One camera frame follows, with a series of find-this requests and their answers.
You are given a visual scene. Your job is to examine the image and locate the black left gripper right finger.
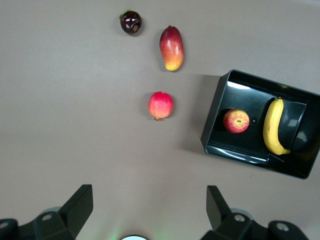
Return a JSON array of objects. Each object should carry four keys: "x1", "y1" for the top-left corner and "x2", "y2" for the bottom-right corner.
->
[{"x1": 201, "y1": 185, "x2": 310, "y2": 240}]

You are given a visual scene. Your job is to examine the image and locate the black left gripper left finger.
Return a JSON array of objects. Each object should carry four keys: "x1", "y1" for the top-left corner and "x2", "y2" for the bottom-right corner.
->
[{"x1": 0, "y1": 184, "x2": 94, "y2": 240}]

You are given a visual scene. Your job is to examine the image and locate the red yellow apple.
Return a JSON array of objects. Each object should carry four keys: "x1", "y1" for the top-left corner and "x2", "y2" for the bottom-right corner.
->
[{"x1": 222, "y1": 108, "x2": 250, "y2": 134}]

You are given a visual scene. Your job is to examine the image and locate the yellow banana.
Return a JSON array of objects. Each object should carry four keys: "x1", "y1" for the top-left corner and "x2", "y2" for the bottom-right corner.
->
[{"x1": 262, "y1": 97, "x2": 292, "y2": 156}]

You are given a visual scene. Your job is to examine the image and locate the black plastic box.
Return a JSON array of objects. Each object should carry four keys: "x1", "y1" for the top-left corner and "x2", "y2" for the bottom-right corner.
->
[{"x1": 200, "y1": 69, "x2": 320, "y2": 180}]

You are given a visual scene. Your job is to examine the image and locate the brown table mat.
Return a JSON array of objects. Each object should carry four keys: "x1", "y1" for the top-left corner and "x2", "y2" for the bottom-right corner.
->
[{"x1": 0, "y1": 0, "x2": 320, "y2": 240}]

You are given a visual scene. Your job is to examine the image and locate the red pomegranate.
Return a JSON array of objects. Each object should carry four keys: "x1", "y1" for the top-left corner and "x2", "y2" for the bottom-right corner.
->
[{"x1": 147, "y1": 91, "x2": 174, "y2": 122}]

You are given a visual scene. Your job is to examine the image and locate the red yellow mango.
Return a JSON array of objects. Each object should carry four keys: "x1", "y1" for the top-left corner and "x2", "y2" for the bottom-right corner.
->
[{"x1": 159, "y1": 25, "x2": 185, "y2": 72}]

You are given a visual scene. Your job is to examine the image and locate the dark purple mangosteen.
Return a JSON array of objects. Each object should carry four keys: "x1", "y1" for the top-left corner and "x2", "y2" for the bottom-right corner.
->
[{"x1": 118, "y1": 8, "x2": 143, "y2": 36}]

